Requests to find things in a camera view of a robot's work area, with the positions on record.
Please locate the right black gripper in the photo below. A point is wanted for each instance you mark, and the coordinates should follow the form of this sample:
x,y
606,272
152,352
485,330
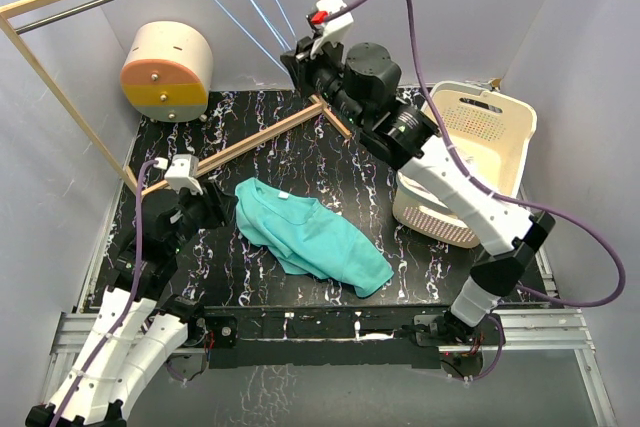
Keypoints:
x,y
302,67

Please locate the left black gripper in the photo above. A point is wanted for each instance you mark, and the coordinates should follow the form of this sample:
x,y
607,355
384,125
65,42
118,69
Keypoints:
x,y
218,205

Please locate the teal t shirt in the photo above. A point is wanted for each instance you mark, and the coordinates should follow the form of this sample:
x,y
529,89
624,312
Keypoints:
x,y
309,239

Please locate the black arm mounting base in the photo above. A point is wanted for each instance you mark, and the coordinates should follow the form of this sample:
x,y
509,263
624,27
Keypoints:
x,y
417,336

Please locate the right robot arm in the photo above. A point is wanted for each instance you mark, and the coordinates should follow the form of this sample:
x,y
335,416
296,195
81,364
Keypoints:
x,y
361,84

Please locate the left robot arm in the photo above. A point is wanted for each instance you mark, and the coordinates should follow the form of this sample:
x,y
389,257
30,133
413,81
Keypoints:
x,y
135,332

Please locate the cream orange yellow drum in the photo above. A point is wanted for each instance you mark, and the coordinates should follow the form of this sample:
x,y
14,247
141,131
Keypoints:
x,y
168,71

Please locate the cream plastic laundry basket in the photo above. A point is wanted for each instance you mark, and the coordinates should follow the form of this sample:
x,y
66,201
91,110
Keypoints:
x,y
492,133

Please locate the wooden clothes rack frame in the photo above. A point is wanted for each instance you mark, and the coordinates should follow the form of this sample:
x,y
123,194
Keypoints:
x,y
318,107

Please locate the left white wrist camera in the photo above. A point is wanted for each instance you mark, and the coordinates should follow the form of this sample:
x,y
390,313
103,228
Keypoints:
x,y
180,172

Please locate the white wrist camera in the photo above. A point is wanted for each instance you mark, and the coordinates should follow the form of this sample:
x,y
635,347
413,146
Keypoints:
x,y
180,172
331,32

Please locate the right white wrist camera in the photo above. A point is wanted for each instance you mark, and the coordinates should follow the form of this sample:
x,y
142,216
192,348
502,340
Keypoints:
x,y
331,32

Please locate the aluminium rail frame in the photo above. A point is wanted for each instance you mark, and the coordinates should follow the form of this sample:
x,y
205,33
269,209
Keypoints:
x,y
522,330

